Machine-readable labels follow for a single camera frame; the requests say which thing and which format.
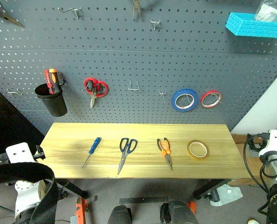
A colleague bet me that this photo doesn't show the tan tape roll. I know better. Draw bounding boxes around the tan tape roll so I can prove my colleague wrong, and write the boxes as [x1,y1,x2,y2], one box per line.
[187,140,210,161]

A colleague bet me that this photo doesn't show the long metal pegboard hook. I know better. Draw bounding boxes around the long metal pegboard hook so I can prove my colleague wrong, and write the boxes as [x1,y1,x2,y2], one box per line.
[58,7,83,20]

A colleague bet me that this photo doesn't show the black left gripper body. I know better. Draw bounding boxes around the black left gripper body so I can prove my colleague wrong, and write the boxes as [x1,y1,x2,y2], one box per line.
[33,145,47,161]

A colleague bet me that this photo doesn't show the black cup holder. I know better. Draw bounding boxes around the black cup holder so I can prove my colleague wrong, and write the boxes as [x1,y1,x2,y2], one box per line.
[34,83,68,117]

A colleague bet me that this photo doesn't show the dark rounded shape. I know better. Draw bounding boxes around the dark rounded shape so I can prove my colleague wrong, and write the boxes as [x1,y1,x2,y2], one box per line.
[107,204,133,224]
[160,200,199,224]

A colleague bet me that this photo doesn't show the blue handled screwdriver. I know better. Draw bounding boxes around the blue handled screwdriver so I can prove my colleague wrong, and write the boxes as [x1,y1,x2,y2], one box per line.
[82,137,102,168]

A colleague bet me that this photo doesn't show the grey metal pegboard wall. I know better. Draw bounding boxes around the grey metal pegboard wall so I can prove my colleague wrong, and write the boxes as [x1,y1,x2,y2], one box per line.
[0,0,277,136]

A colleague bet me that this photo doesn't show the orange handled snips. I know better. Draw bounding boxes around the orange handled snips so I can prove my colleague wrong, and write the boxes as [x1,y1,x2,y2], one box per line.
[0,0,25,28]

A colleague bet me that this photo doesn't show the orange handled needle-nose pliers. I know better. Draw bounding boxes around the orange handled needle-nose pliers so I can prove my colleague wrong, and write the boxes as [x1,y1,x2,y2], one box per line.
[156,137,173,170]

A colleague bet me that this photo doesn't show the blue tape roll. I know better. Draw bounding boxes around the blue tape roll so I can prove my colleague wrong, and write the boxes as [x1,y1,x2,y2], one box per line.
[171,88,199,112]

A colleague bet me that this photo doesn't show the blue grey handled scissors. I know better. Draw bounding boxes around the blue grey handled scissors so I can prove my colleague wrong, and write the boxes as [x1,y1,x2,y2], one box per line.
[117,137,138,175]

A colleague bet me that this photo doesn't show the crumpled white plastic bag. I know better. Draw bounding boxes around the crumpled white plastic bag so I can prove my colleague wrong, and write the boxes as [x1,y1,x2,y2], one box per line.
[209,184,244,207]

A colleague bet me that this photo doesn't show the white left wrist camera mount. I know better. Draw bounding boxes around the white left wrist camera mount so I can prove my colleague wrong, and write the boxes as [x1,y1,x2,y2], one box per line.
[5,142,37,164]

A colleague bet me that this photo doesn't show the red tape roll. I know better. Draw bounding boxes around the red tape roll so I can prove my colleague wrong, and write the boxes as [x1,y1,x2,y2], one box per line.
[201,90,223,109]

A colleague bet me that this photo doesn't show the black fabric strap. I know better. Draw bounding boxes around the black fabric strap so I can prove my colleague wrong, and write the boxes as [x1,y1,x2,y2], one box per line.
[0,161,59,224]

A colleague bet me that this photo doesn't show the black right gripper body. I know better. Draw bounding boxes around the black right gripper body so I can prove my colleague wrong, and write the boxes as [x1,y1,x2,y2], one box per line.
[247,132,271,152]

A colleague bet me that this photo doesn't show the red handled screwdriver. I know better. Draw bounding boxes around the red handled screwdriver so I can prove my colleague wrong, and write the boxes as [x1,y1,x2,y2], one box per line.
[44,70,55,95]

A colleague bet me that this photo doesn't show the dark hanging pliers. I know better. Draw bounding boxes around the dark hanging pliers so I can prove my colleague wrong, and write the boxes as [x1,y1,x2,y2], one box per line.
[132,0,143,21]

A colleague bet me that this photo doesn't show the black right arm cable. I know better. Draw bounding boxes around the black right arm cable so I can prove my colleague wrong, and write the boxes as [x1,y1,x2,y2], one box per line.
[243,134,271,195]

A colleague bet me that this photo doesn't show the black flat floor bar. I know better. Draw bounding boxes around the black flat floor bar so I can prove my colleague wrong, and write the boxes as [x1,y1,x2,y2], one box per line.
[118,196,170,205]

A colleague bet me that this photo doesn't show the orange black handled screwdriver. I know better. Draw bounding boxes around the orange black handled screwdriver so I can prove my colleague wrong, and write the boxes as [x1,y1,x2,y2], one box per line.
[48,68,61,93]

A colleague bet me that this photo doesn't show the clear plastic bag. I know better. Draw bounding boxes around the clear plastic bag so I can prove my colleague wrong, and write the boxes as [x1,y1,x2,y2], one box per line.
[254,0,277,23]

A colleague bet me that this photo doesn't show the orange metal bracket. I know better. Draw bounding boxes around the orange metal bracket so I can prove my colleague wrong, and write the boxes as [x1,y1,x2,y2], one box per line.
[75,196,88,224]

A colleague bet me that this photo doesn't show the cyan plastic basket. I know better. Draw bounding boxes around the cyan plastic basket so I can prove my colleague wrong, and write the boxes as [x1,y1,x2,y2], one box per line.
[225,12,277,39]

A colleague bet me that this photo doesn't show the black table leg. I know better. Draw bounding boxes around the black table leg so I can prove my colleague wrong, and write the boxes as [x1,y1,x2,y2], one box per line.
[192,179,233,200]
[54,179,90,199]

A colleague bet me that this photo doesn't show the red handled scissors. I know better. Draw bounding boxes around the red handled scissors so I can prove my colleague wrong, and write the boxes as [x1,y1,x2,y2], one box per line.
[83,77,109,109]

